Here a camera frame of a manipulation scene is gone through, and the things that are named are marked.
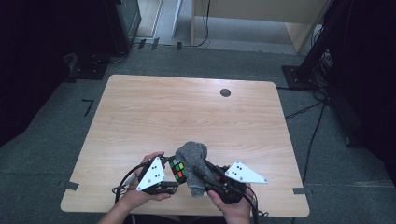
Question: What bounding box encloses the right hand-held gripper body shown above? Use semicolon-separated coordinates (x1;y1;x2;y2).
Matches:
207;161;269;204

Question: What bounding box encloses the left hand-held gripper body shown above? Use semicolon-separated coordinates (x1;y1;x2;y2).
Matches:
135;156;166;196

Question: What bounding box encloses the multicoloured puzzle cube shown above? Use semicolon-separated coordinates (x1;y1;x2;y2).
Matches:
168;158;188;185

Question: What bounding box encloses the grey terry cloth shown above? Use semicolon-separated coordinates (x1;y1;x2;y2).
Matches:
175;141;209;198

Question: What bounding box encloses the person's right hand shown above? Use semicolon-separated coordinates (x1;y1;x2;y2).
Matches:
206;189;252;219

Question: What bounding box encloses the person's dark clothing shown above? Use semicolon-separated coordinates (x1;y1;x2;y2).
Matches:
124;214;230;224

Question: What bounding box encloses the grey tape piece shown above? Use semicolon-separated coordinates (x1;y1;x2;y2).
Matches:
292;187;312;196
59;180;80;191

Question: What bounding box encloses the black angled tape mark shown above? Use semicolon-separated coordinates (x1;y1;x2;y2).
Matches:
81;98;94;118

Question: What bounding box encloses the black metal stand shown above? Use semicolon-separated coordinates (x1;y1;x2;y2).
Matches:
281;0;356;91

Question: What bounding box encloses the black flat stand base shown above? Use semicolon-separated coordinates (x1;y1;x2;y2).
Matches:
68;60;108;81

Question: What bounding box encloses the black cabinet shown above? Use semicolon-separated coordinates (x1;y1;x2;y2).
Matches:
102;0;143;57

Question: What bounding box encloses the dark curtain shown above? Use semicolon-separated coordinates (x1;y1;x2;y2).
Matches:
0;0;108;147
323;0;396;185

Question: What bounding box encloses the light wooden furniture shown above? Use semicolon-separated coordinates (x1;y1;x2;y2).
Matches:
191;0;331;54

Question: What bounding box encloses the left hand-held gripper cable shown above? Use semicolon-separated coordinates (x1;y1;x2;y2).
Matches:
112;161;148;204

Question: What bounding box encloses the hand-held gripper cable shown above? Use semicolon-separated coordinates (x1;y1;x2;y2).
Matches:
112;161;148;204
246;186;269;224

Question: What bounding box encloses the right hand-held gripper cable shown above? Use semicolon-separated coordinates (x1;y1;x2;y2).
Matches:
246;186;269;224

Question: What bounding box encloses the long black floor cable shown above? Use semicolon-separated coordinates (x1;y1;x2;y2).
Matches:
303;99;328;186

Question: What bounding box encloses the thin black floor cable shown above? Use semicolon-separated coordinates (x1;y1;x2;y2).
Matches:
284;100;326;120

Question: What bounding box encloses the coiled black floor cable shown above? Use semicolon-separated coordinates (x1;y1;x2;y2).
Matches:
91;50;129;65

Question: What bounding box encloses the tangle of black cables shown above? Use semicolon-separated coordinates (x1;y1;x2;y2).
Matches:
310;49;334;101

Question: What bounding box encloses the hanging black cable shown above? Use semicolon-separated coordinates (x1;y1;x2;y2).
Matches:
186;0;211;49

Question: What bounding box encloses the pale metal rail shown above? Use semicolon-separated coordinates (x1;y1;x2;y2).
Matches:
150;0;184;39

